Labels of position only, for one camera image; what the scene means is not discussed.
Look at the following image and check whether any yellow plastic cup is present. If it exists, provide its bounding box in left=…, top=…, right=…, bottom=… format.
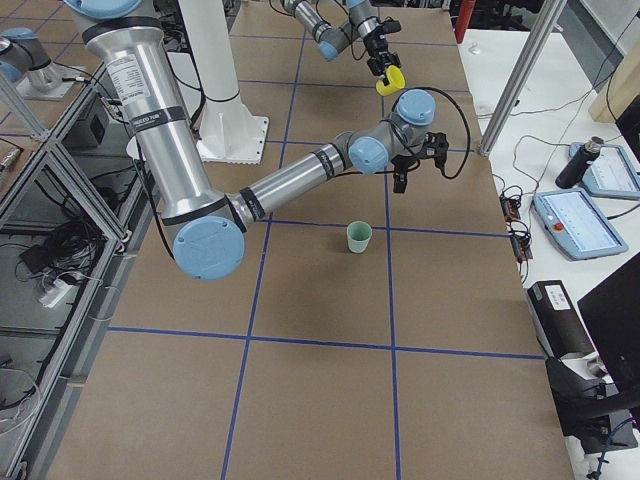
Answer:
left=375, top=65, right=406, bottom=97

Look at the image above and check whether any black water bottle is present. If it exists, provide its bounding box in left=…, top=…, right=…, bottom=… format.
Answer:
left=555, top=136, right=604, bottom=189

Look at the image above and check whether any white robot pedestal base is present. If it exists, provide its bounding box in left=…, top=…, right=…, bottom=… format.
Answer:
left=179, top=0, right=269, bottom=164

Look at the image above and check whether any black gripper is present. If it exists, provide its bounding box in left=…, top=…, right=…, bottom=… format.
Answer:
left=392, top=132, right=449, bottom=193
left=363, top=18, right=401, bottom=76

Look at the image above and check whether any aluminium frame post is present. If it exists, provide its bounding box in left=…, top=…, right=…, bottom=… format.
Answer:
left=478, top=0, right=567, bottom=157

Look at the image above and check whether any green plastic cup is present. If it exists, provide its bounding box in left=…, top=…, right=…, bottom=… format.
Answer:
left=346, top=220, right=372, bottom=254

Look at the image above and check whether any far teach pendant tablet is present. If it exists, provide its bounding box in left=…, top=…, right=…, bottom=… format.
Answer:
left=580, top=144, right=639, bottom=200

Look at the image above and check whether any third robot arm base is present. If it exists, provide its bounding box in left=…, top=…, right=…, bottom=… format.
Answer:
left=1, top=27, right=84, bottom=100

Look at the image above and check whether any near teach pendant tablet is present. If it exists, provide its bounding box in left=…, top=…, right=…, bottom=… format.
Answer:
left=533, top=188, right=628, bottom=260

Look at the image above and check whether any teach pendant tablet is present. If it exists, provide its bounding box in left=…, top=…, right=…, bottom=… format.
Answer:
left=580, top=144, right=639, bottom=200
left=533, top=188, right=628, bottom=260

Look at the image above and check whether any black box with label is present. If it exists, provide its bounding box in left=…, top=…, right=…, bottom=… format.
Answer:
left=526, top=280, right=595, bottom=360

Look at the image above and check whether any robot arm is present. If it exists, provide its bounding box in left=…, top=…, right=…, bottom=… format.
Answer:
left=280, top=0, right=401, bottom=85
left=69, top=1, right=448, bottom=280

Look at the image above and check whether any white power strip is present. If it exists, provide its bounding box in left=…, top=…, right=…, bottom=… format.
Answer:
left=39, top=279, right=73, bottom=308

